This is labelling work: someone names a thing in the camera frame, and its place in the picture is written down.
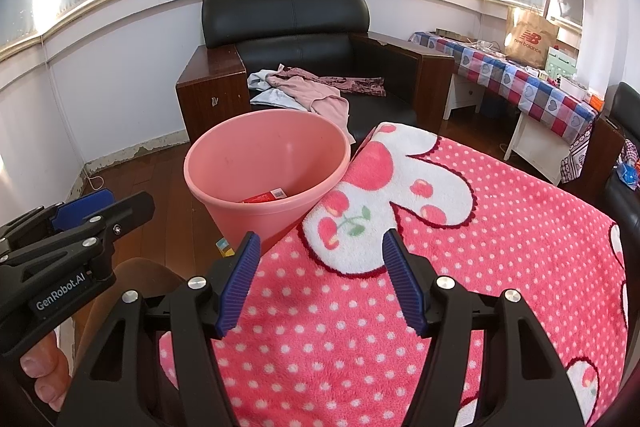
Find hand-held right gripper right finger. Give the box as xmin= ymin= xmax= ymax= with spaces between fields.
xmin=382 ymin=229 xmax=586 ymax=427

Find pink plastic bin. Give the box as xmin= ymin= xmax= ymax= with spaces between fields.
xmin=183 ymin=109 xmax=351 ymax=253

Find checked tablecloth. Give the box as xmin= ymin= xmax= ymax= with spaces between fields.
xmin=410 ymin=31 xmax=598 ymax=142

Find brown paper bag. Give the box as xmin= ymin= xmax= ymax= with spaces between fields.
xmin=505 ymin=4 xmax=561 ymax=68

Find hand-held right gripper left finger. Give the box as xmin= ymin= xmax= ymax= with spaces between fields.
xmin=56 ymin=231 xmax=262 ymax=427

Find light blue cloth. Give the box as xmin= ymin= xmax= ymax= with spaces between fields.
xmin=247 ymin=69 xmax=306 ymax=110

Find green box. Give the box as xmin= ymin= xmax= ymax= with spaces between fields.
xmin=545 ymin=47 xmax=581 ymax=80

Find red white medicine box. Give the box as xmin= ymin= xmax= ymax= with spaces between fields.
xmin=240 ymin=188 xmax=288 ymax=204

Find pink clothes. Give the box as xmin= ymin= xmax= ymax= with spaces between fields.
xmin=265 ymin=66 xmax=388 ymax=128

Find person's left hand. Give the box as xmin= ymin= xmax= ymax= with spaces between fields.
xmin=20 ymin=331 xmax=72 ymax=414

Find hanging checked cloth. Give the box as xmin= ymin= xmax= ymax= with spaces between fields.
xmin=560 ymin=127 xmax=593 ymax=184

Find black leather armchair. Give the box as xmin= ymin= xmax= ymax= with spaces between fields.
xmin=176 ymin=0 xmax=456 ymax=145
xmin=580 ymin=82 xmax=640 ymax=228

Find pink polka dot blanket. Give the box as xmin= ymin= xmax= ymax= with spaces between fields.
xmin=160 ymin=122 xmax=631 ymax=427

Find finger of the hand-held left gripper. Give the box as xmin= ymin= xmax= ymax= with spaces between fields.
xmin=0 ymin=190 xmax=116 ymax=243
xmin=0 ymin=192 xmax=156 ymax=282

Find blue plastic bag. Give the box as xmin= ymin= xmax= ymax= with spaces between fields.
xmin=617 ymin=162 xmax=640 ymax=188

